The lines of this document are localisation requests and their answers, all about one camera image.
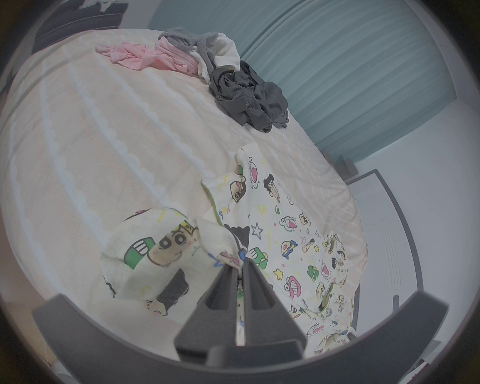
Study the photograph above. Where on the grey bedside table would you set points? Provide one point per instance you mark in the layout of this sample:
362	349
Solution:
347	167

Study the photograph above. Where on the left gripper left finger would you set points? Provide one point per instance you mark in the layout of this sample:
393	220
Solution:
210	322

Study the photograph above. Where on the blue-green curtain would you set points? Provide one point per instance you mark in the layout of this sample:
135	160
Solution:
337	75

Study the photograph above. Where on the white garment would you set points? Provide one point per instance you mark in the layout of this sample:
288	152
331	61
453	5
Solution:
225	52

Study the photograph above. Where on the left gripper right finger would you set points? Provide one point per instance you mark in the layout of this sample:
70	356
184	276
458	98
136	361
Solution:
270	322

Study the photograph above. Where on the pink garment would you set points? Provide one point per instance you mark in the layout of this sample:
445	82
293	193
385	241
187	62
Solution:
142	56

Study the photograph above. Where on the bed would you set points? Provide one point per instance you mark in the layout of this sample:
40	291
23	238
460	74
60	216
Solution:
93	150

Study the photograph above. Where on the white printed pyjama top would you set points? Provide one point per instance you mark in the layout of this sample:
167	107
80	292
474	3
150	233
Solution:
292	232

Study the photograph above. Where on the black garment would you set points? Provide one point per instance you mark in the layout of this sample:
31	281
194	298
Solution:
255	101

